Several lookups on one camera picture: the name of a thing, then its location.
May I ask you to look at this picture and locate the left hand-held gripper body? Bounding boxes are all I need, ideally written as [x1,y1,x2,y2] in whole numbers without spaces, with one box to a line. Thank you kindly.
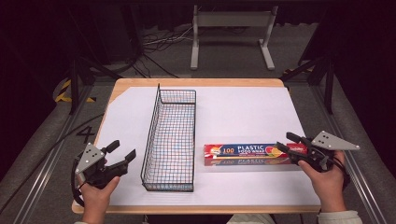
[75,143,129,189]

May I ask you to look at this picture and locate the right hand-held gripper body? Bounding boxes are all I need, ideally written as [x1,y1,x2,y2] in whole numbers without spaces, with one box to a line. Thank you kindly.
[289,130,361,173]

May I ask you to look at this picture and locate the plastic wrap box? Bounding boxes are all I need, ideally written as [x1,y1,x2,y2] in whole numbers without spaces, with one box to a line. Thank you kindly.
[204,142,309,167]

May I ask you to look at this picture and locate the black wire basket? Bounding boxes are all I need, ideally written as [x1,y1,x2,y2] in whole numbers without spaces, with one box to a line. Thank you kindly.
[140,83,197,193]

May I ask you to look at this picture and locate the person's left hand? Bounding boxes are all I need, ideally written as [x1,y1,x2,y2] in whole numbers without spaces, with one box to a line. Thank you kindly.
[79,175,121,217]

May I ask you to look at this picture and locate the person's right hand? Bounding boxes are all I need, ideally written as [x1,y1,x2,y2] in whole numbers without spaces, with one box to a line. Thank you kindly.
[298,150,347,214]

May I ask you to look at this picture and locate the white paper sheet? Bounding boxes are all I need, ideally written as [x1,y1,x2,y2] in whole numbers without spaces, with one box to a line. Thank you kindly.
[93,86,322,207]

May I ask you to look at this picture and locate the black tripod stand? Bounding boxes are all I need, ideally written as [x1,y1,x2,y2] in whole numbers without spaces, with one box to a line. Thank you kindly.
[279,12,340,116]
[64,6,122,116]

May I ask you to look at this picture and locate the yellow black hazard tape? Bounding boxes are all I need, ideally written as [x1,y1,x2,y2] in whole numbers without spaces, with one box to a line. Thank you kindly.
[54,78,96,104]

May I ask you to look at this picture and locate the person's lap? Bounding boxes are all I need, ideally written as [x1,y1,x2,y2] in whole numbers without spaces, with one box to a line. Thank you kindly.
[226,213,276,224]

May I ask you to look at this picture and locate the white metal stand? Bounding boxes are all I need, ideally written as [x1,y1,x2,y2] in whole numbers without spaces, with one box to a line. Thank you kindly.
[190,4,280,71]

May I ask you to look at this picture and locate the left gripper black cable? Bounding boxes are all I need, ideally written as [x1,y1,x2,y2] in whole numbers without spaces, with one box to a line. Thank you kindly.
[70,157,87,207]

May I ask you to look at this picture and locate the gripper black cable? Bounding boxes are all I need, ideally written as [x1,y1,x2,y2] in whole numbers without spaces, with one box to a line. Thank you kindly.
[328,153,352,191]
[70,157,87,207]

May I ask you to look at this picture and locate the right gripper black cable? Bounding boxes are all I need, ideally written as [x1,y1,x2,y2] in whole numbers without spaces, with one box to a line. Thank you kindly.
[328,153,352,191]

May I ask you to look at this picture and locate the aluminium floor rail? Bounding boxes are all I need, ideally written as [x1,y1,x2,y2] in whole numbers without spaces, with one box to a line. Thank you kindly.
[311,83,389,224]
[11,83,94,224]

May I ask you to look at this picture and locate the long black floor cable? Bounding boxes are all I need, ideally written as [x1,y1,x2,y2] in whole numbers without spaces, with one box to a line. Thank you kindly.
[0,113,106,216]

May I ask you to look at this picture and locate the bundle of floor cables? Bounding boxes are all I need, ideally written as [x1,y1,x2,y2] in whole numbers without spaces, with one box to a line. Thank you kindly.
[141,24,195,55]

